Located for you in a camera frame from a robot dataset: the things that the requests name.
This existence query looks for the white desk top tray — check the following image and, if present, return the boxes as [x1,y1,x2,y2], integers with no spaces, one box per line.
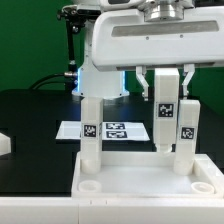
[71,151,224,199]

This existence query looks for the black cable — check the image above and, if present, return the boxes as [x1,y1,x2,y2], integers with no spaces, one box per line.
[29,73,78,91]

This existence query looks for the white marker sheet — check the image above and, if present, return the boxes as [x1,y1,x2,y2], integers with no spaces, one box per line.
[56,121,150,141]

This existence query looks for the black camera on stand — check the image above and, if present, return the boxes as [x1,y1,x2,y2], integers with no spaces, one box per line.
[57,5,101,20]

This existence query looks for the black camera stand pole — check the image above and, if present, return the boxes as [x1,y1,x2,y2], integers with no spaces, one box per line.
[65,20,78,91]

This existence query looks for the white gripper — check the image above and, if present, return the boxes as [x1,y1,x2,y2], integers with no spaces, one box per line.
[92,6,224,101]

